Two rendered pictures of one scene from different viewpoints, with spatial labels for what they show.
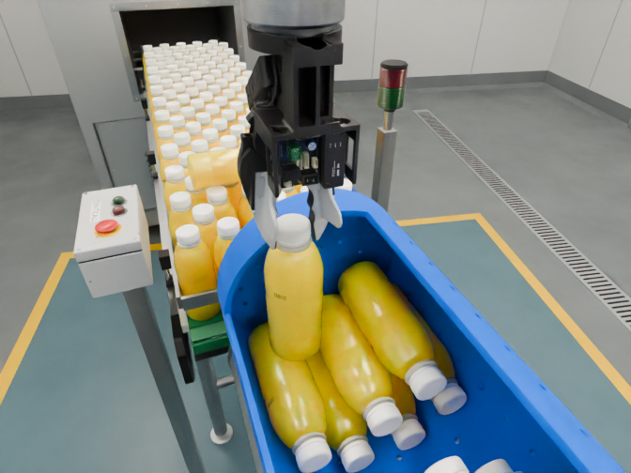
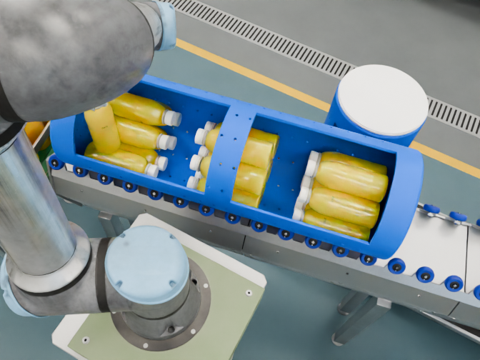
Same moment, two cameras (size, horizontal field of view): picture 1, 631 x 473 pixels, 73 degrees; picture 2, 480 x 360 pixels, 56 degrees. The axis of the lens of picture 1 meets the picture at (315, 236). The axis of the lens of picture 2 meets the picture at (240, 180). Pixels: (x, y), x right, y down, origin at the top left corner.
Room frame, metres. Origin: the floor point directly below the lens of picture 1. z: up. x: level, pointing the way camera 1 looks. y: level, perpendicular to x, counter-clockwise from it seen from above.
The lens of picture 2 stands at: (-0.28, 0.40, 2.08)
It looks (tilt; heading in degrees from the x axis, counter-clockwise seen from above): 59 degrees down; 302
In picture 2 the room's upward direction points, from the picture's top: 7 degrees clockwise
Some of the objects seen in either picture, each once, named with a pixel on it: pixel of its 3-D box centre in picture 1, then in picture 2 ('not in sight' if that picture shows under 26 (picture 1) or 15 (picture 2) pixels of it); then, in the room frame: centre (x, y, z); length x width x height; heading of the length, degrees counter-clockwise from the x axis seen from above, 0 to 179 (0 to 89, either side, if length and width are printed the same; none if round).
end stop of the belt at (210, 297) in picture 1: (288, 278); (49, 127); (0.61, 0.05, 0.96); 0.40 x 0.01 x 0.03; 110
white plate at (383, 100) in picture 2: not in sight; (383, 98); (-0.12, -0.64, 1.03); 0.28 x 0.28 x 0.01
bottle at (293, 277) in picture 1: (294, 294); (101, 123); (0.37, 0.03, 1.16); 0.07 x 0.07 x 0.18
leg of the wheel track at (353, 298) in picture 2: not in sight; (363, 288); (-0.42, -0.40, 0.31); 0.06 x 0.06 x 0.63; 20
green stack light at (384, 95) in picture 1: (391, 95); not in sight; (1.02, -0.18, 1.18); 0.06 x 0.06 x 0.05
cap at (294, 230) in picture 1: (292, 230); not in sight; (0.37, 0.02, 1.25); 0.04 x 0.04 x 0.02
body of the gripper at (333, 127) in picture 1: (299, 109); not in sight; (0.34, 0.01, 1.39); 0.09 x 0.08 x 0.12; 20
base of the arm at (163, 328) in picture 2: not in sight; (158, 291); (-0.05, 0.27, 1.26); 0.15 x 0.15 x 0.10
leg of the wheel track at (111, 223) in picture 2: not in sight; (121, 246); (0.45, 0.07, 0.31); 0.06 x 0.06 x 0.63; 20
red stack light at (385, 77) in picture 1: (392, 75); not in sight; (1.02, -0.18, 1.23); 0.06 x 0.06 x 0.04
